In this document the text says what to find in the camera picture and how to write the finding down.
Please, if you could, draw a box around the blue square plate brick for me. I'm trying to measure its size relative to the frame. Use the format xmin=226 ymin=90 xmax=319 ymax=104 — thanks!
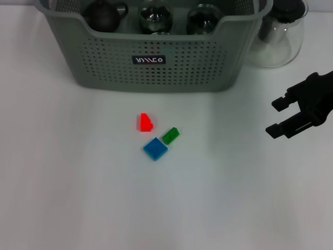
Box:
xmin=143 ymin=137 xmax=169 ymax=161

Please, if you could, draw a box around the tall red wedge brick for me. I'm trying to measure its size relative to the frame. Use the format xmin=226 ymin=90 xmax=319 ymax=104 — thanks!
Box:
xmin=136 ymin=112 xmax=155 ymax=133

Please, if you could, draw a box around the glass carafe with black lid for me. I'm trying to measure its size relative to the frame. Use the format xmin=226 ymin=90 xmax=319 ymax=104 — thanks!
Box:
xmin=244 ymin=0 xmax=309 ymax=69

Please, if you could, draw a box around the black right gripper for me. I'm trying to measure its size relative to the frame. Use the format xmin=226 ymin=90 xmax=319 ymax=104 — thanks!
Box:
xmin=265 ymin=70 xmax=333 ymax=140

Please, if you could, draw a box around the grey-green perforated storage bin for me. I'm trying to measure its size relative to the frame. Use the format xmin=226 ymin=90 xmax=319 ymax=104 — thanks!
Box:
xmin=33 ymin=0 xmax=274 ymax=94

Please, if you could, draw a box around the green rectangular brick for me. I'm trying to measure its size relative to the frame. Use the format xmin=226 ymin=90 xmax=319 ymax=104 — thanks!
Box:
xmin=162 ymin=127 xmax=181 ymax=145

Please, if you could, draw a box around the black ceramic teapot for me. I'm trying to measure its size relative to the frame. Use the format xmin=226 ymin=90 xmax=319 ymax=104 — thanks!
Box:
xmin=82 ymin=0 xmax=130 ymax=33

